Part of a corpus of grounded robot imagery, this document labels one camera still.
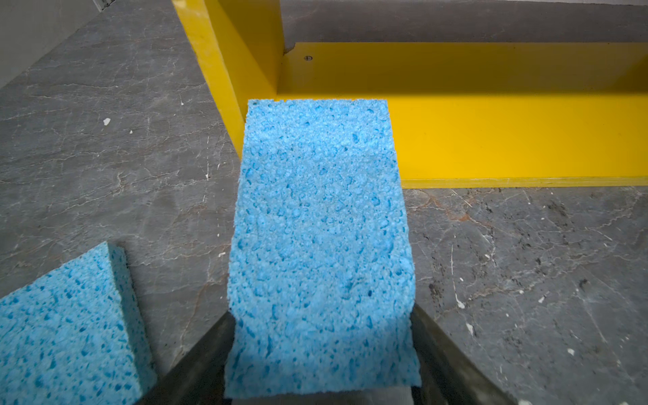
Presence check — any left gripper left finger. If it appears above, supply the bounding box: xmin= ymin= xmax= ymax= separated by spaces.
xmin=138 ymin=312 xmax=236 ymax=404

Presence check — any yellow shelf unit frame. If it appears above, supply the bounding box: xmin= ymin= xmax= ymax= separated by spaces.
xmin=174 ymin=1 xmax=647 ymax=188

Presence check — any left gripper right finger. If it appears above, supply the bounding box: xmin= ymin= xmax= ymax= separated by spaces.
xmin=410 ymin=305 xmax=516 ymax=405

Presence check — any blue sponge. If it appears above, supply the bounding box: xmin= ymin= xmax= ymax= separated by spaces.
xmin=225 ymin=100 xmax=421 ymax=399
xmin=1 ymin=242 xmax=158 ymax=404

